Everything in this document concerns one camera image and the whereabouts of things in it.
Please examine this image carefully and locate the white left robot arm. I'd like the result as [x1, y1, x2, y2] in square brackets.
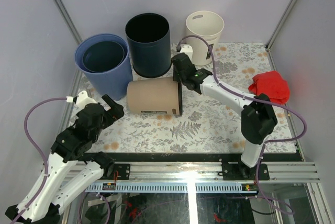
[5, 91, 124, 223]

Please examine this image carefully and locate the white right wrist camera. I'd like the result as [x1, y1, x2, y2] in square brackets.
[178, 44, 193, 60]

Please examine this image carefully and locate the cream white bin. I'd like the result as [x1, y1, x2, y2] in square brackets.
[186, 10, 225, 66]

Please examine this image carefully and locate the dark navy tall bin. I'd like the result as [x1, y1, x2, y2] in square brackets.
[125, 13, 172, 78]

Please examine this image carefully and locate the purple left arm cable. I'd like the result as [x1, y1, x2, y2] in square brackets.
[7, 96, 74, 224]

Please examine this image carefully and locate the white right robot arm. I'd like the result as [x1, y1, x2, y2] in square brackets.
[172, 53, 277, 179]

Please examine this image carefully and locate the tan cylindrical bin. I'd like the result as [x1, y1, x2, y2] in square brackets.
[126, 77, 183, 116]

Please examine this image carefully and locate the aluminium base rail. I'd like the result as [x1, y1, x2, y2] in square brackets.
[41, 160, 321, 193]

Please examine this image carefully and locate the light blue plastic bin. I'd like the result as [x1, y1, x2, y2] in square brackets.
[74, 33, 133, 100]

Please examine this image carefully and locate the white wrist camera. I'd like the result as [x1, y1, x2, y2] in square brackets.
[66, 90, 97, 109]
[178, 44, 193, 60]

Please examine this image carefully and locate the red crumpled cloth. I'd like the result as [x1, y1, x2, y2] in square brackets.
[248, 71, 290, 104]

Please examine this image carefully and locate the dark teal inner bin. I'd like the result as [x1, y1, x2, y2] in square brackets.
[82, 41, 125, 73]

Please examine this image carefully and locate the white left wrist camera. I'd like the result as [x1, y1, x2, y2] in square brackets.
[66, 90, 97, 109]

